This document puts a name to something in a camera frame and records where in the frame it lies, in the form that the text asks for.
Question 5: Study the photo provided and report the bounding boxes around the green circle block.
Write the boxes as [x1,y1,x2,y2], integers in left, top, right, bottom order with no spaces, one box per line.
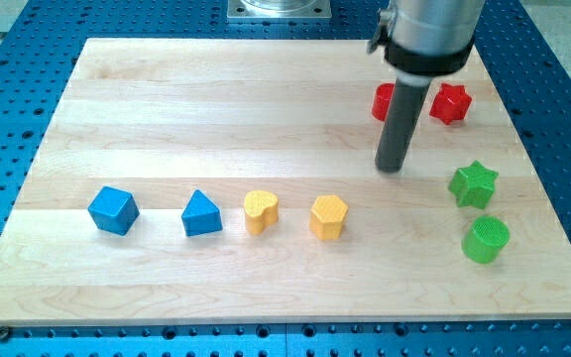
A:
[461,215,510,264]

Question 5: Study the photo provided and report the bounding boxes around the blue triangle block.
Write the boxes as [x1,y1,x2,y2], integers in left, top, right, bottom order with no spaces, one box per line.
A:
[181,189,223,236]

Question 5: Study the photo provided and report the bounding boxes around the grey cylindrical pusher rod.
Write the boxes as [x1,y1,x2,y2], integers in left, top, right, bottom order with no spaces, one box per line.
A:
[375,79,430,173]

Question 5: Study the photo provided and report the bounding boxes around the blue cube block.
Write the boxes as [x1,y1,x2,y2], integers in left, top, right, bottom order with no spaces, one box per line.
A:
[87,186,140,236]

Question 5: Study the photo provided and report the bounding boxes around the wooden board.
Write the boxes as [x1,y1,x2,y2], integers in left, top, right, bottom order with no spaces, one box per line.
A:
[0,39,571,326]

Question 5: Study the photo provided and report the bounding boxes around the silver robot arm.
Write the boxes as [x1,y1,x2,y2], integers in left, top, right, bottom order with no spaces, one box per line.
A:
[367,0,485,87]

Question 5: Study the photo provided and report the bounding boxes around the yellow hexagon block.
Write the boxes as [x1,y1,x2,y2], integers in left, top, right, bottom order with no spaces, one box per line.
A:
[309,194,348,240]

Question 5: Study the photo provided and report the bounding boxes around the yellow heart block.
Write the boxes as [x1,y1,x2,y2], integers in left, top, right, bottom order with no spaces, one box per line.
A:
[243,190,279,235]

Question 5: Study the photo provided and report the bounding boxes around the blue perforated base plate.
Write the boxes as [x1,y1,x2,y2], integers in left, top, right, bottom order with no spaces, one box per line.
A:
[0,1,571,356]

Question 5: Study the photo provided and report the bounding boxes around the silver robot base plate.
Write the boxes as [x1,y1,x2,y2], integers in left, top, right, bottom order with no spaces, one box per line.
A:
[227,0,332,20]

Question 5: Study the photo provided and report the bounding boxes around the red circle block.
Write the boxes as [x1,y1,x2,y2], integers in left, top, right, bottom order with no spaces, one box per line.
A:
[371,82,395,122]

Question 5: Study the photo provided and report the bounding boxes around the red star block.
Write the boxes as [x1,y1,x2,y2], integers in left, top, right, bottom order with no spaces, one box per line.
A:
[429,83,472,125]

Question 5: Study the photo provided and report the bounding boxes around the green star block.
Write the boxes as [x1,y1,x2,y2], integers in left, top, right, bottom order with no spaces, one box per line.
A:
[448,161,499,209]

